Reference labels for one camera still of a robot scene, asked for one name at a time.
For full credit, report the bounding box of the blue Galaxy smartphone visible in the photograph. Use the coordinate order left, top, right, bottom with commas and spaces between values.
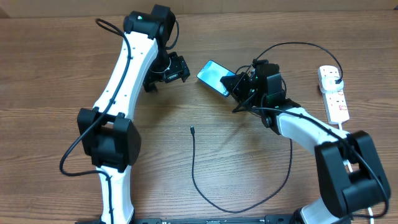
197, 60, 234, 97

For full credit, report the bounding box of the black USB charging cable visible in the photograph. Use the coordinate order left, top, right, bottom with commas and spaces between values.
189, 42, 344, 214

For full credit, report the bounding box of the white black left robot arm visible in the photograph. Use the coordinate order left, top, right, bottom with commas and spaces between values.
59, 4, 190, 223

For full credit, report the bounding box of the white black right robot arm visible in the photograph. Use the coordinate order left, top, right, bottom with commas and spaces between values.
220, 63, 391, 223

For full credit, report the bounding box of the white charger plug adapter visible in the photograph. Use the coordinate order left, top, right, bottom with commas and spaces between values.
320, 77, 344, 93

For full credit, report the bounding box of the white power strip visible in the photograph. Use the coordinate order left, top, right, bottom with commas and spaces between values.
318, 65, 349, 129

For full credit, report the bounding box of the white power strip cord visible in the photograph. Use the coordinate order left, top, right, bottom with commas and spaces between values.
337, 122, 374, 224

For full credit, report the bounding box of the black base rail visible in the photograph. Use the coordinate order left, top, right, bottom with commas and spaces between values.
74, 213, 352, 224

